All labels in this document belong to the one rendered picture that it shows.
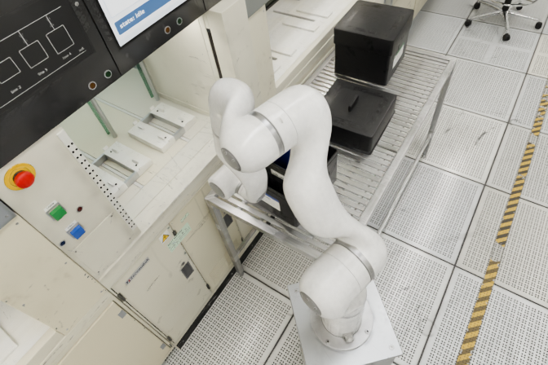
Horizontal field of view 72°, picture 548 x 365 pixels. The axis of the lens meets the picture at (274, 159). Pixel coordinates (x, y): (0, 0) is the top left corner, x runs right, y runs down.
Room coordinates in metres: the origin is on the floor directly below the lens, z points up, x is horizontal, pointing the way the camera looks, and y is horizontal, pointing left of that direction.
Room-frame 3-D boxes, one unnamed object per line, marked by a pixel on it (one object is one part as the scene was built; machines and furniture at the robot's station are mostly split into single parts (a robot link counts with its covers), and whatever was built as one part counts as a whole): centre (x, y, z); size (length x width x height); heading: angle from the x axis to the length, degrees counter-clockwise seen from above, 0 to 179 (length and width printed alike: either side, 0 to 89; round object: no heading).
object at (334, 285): (0.34, -0.10, 1.07); 0.19 x 0.12 x 0.24; 125
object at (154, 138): (1.21, 0.45, 0.89); 0.22 x 0.21 x 0.04; 50
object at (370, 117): (1.17, -0.37, 0.83); 0.29 x 0.29 x 0.13; 51
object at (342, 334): (0.36, -0.12, 0.85); 0.19 x 0.19 x 0.18
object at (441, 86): (1.19, -0.35, 0.38); 1.30 x 0.60 x 0.76; 140
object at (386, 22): (1.56, -0.57, 0.89); 0.29 x 0.29 x 0.25; 51
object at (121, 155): (1.00, 0.62, 0.89); 0.22 x 0.21 x 0.04; 50
